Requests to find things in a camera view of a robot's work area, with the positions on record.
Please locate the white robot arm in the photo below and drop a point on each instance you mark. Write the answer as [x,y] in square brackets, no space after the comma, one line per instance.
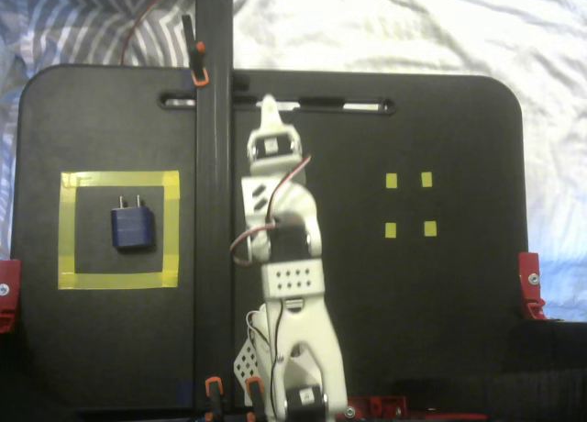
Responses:
[312,339]

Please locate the black flat rail bar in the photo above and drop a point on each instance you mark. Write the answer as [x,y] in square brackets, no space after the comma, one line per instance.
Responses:
[213,303]

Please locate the white grey patterned bedsheet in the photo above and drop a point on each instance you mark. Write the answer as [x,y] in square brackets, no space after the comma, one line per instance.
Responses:
[413,27]

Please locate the small blue tape piece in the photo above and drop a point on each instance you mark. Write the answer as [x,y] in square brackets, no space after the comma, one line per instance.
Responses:
[184,392]

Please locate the red post base bracket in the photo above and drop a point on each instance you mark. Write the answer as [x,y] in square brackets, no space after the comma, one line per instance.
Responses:
[376,406]

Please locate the blue and white charger block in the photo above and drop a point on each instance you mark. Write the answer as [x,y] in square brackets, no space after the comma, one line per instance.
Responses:
[133,229]

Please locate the black backdrop board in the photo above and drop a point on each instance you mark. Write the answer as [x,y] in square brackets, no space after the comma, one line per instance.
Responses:
[550,371]

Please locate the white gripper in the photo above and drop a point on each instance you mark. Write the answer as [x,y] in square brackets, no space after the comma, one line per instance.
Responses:
[271,145]

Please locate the red corner bracket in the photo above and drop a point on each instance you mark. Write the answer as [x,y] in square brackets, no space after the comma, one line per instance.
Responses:
[9,275]
[527,266]

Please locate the orange and black spring clamp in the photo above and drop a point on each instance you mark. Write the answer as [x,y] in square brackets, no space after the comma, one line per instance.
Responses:
[198,64]
[255,392]
[214,392]

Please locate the yellow tape square outline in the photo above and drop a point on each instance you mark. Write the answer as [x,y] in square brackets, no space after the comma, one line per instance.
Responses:
[66,229]

